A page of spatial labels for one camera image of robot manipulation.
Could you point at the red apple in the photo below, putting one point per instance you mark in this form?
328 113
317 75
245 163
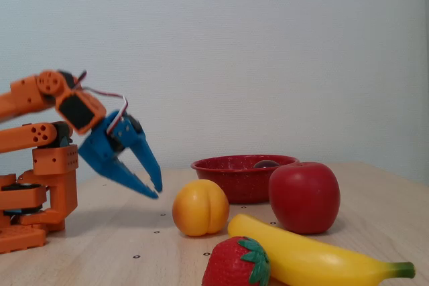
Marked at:
301 199

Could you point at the red speckled bowl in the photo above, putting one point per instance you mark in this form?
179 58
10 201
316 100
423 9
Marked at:
231 183

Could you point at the orange yellow peach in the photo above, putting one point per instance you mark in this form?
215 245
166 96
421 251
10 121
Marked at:
201 207

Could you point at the red strawberry with green leaves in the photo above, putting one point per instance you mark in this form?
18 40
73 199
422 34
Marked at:
228 262

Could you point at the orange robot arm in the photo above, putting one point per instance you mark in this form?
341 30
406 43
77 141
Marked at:
20 138

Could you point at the blue gripper with motor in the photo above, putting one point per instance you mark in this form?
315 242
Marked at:
102 152

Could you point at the dark purple plum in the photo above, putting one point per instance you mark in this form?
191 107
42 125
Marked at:
266 164

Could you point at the yellow banana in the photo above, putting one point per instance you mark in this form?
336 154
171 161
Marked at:
301 259

